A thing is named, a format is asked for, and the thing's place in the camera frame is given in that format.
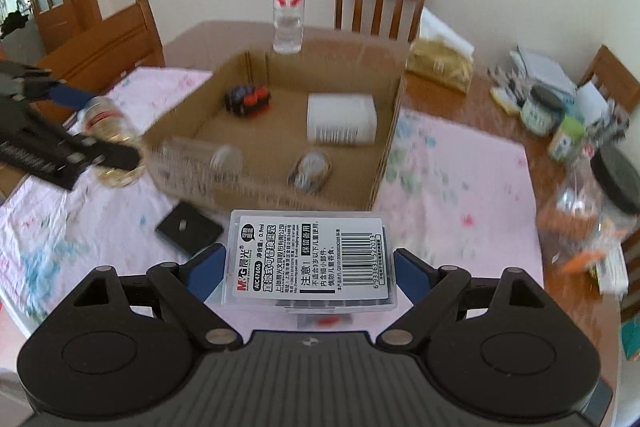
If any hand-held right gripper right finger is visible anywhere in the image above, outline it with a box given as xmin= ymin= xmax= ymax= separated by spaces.
xmin=377 ymin=248 xmax=550 ymax=349

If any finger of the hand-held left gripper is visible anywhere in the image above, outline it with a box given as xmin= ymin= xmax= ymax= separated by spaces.
xmin=0 ymin=59 xmax=101 ymax=108
xmin=65 ymin=133 xmax=142 ymax=171

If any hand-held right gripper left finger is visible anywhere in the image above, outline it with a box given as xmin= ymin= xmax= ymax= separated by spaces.
xmin=72 ymin=243 xmax=242 ymax=351

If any silver-lidded jar of yellow capsules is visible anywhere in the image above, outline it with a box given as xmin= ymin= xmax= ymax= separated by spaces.
xmin=80 ymin=96 xmax=149 ymax=188

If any clear labelled plastic case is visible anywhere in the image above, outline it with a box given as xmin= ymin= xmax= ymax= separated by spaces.
xmin=221 ymin=209 xmax=401 ymax=314

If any cardboard box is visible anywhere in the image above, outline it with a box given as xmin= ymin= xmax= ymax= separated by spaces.
xmin=142 ymin=38 xmax=410 ymax=212

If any white frosted plastic box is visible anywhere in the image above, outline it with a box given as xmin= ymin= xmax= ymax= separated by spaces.
xmin=306 ymin=93 xmax=378 ymax=145

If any black square box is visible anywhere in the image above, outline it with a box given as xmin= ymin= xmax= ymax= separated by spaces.
xmin=155 ymin=201 xmax=224 ymax=258

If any clear glass jar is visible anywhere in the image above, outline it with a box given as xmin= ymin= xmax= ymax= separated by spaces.
xmin=150 ymin=137 xmax=245 ymax=204

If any pink floral cloth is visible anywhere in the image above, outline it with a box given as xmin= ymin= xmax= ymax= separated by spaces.
xmin=0 ymin=67 xmax=545 ymax=338

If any large black-lidded plastic jar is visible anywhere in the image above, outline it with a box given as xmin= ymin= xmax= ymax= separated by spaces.
xmin=537 ymin=144 xmax=640 ymax=280

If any small green jar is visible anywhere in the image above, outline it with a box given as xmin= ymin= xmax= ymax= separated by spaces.
xmin=547 ymin=116 xmax=587 ymax=162

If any dark-lidded jar with green label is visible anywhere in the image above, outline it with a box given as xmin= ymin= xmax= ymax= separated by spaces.
xmin=520 ymin=85 xmax=565 ymax=136

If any gold tissue pack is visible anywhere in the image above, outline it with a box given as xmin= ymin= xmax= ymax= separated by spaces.
xmin=405 ymin=7 xmax=475 ymax=94

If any clear water bottle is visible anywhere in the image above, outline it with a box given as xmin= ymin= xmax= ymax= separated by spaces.
xmin=272 ymin=0 xmax=306 ymax=55

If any pile of papers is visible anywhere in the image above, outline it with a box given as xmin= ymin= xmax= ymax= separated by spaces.
xmin=510 ymin=47 xmax=576 ymax=96

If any white card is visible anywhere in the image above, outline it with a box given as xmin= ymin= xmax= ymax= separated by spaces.
xmin=575 ymin=82 xmax=613 ymax=122

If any bundle of pens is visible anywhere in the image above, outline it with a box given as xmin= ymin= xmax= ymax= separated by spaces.
xmin=595 ymin=102 xmax=631 ymax=142

